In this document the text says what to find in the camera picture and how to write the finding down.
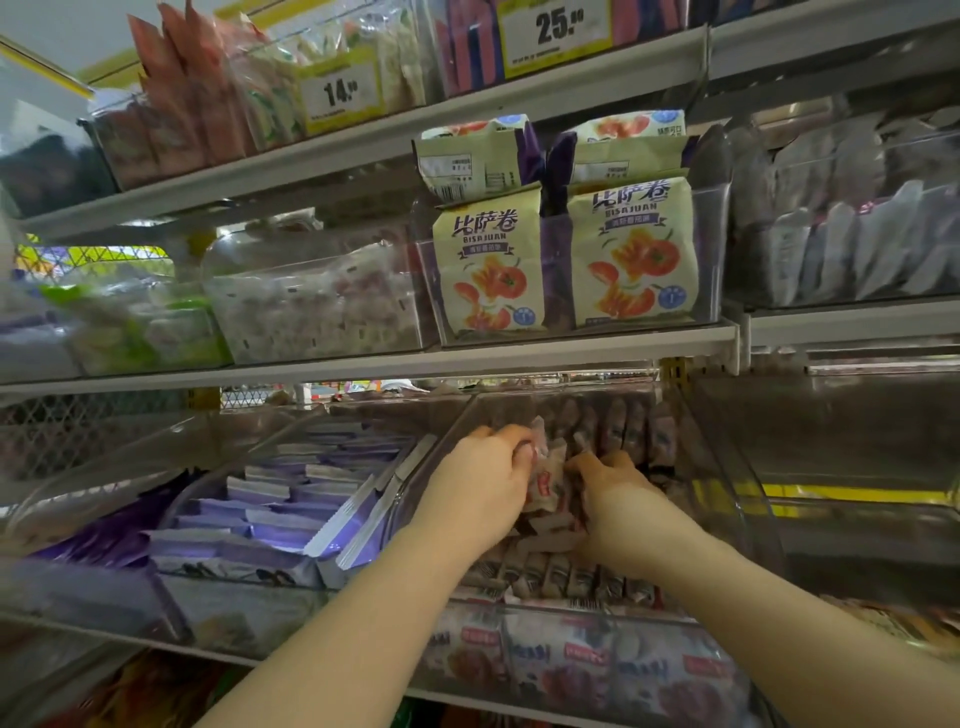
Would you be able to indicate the row of red orange packets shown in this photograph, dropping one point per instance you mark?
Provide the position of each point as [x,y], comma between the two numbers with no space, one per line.
[184,97]

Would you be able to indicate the row of pink blue packets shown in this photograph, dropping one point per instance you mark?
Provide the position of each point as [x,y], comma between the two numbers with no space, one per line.
[469,45]

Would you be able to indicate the large yellow price tag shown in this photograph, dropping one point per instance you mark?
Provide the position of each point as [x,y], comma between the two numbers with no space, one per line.
[555,31]

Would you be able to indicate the person's left forearm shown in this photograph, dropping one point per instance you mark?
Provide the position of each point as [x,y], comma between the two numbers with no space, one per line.
[352,645]

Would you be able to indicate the pile of white green packets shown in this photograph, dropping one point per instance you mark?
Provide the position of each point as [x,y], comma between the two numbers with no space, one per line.
[262,97]

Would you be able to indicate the person's left fingers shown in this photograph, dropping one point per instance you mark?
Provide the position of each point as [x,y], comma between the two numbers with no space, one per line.
[510,450]

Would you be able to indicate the row of red label packets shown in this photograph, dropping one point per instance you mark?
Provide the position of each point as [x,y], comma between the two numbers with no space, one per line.
[570,667]

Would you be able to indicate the cream tomato snack bag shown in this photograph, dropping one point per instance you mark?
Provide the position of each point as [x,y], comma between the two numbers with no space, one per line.
[634,255]
[469,154]
[626,146]
[491,277]

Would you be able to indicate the empty clear plastic bin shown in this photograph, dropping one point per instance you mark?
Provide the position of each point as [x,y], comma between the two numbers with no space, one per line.
[862,450]

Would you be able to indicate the person's right forearm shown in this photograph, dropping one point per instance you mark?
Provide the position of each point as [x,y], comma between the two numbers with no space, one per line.
[780,645]

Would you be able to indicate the white small snack packet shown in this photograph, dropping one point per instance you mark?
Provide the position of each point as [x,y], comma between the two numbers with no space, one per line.
[547,480]

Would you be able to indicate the pile of pink white packets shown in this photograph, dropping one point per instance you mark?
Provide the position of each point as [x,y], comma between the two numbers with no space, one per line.
[322,307]

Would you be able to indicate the row of brown snack packets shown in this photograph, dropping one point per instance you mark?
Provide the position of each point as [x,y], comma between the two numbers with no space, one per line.
[615,427]

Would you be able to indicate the stack of purple white packets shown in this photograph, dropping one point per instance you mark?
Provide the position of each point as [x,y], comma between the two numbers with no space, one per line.
[277,510]

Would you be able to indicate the pile of dark purple packets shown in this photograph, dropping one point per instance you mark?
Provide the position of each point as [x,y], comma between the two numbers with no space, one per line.
[112,536]

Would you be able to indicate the row of grey packets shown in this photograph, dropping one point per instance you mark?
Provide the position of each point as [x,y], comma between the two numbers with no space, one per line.
[862,240]

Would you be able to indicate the person's left hand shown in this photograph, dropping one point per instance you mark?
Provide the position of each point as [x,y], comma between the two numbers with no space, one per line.
[469,491]

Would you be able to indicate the pile of orange packets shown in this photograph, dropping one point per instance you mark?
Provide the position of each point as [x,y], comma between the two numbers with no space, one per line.
[150,690]

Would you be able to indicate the person's right hand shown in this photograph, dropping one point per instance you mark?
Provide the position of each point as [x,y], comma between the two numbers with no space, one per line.
[630,525]

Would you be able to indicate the person's right fingers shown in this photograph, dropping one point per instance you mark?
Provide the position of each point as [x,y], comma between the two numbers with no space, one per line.
[600,469]

